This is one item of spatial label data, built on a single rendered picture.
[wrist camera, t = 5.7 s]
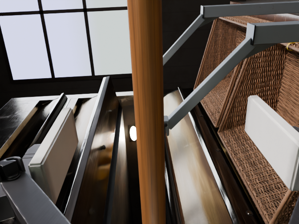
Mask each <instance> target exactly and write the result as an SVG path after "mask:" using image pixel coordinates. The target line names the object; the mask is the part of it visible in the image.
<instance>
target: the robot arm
mask: <svg viewBox="0 0 299 224"><path fill-rule="evenodd" d="M245 131H246V133H247V134H248V136H249V137H250V138H251V139H252V141H253V142H254V143H255V145H256V146H257V147H258V149H259V150H260V152H261V153H262V154H263V155H264V157H265V158H266V159H267V161H268V162H269V163H270V165H271V166H272V167H273V169H274V170H275V171H276V172H277V174H278V175H279V177H280V178H281V179H282V181H283V182H284V183H285V185H286V186H287V187H288V188H289V190H291V191H299V128H298V127H296V126H291V125H289V124H288V123H287V122H286V121H285V120H284V119H283V118H282V117H281V116H280V115H279V114H278V113H276V112H275V111H274V110H273V109H272V108H271V107H270V106H269V105H267V104H266V103H265V102H264V101H263V100H262V99H261V98H260V97H259V96H257V95H253V96H250V97H248V103H247V111H246V123H245ZM78 142H79V141H78V136H77V130H76V125H75V120H74V115H73V109H71V108H63V109H62V110H61V112H60V114H59V115H58V117H57V119H56V120H55V122H54V124H53V125H52V127H51V128H50V130H49V132H48V134H47V135H46V137H45V138H44V140H43V142H42V143H41V144H35V145H33V146H32V147H30V148H29V149H28V150H27V152H26V153H25V155H24V156H23V158H20V157H17V156H14V157H9V158H6V159H3V160H2V161H0V222H1V221H4V220H8V219H11V218H13V220H14V222H15V223H16V224H71V223H70V222H69V221H68V220H67V218H66V217H65V216H64V215H63V214H62V213H61V211H60V210H59V209H58V208H57V207H56V205H55V204H56V201H57V198H58V196H59V193H60V191H61V188H62V185H63V182H64V180H65V177H66V174H67V172H68V169H69V166H70V164H71V161H72V158H73V155H74V153H75V150H76V148H77V145H78ZM288 224H299V197H298V199H297V202H296V205H295V207H294V210H293V213H292V215H291V218H290V220H289V223H288Z"/></svg>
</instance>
